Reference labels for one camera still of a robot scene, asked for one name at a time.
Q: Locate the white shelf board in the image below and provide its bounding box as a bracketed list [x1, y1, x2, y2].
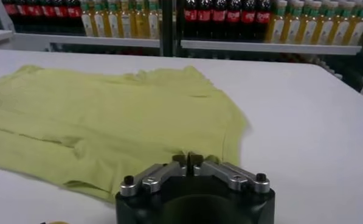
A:
[13, 32, 161, 49]
[180, 39, 363, 57]

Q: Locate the yellow drink bottle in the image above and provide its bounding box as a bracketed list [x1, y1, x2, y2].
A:
[93, 0, 107, 38]
[266, 0, 288, 43]
[347, 0, 363, 46]
[80, 0, 95, 38]
[120, 0, 134, 39]
[106, 0, 120, 38]
[133, 0, 148, 40]
[147, 0, 161, 40]
[283, 0, 304, 44]
[299, 0, 321, 45]
[314, 0, 337, 46]
[330, 0, 354, 46]

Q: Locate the red-capped cola bottle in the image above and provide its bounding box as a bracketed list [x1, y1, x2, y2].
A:
[212, 0, 227, 41]
[54, 0, 69, 33]
[29, 0, 43, 32]
[66, 0, 83, 33]
[184, 0, 198, 40]
[197, 0, 213, 41]
[16, 0, 30, 32]
[241, 0, 257, 41]
[226, 0, 242, 41]
[255, 0, 272, 42]
[41, 0, 56, 32]

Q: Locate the light green t-shirt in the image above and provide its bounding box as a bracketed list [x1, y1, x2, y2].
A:
[0, 64, 249, 204]

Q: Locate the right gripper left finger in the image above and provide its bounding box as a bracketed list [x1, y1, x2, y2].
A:
[119, 153, 188, 197]

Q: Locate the glass drink shelf unit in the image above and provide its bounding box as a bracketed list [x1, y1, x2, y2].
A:
[0, 0, 178, 58]
[176, 0, 363, 92]

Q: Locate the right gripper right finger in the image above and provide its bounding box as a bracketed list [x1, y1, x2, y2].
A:
[188, 153, 271, 194]

